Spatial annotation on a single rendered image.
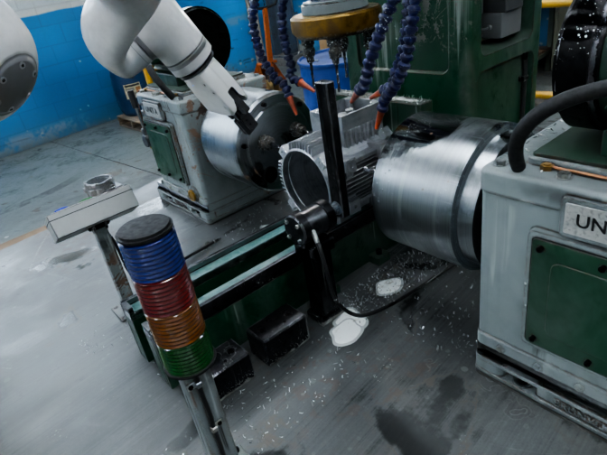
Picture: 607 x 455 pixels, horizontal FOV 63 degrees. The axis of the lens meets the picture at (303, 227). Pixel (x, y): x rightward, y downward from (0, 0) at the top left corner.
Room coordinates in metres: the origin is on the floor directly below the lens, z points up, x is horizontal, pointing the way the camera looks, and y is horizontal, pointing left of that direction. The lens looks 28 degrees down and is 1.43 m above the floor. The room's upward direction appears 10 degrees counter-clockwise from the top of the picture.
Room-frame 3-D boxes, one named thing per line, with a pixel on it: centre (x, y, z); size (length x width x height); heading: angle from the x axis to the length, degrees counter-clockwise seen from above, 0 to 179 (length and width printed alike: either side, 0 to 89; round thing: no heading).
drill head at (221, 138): (1.31, 0.10, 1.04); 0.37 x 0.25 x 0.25; 36
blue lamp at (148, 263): (0.47, 0.16, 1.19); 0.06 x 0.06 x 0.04
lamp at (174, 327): (0.47, 0.16, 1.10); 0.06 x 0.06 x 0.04
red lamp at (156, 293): (0.47, 0.16, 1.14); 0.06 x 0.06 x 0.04
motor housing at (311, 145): (1.03, -0.10, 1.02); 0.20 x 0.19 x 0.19; 125
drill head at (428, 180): (0.76, -0.29, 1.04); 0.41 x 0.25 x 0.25; 36
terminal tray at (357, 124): (1.05, -0.13, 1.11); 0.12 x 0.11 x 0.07; 125
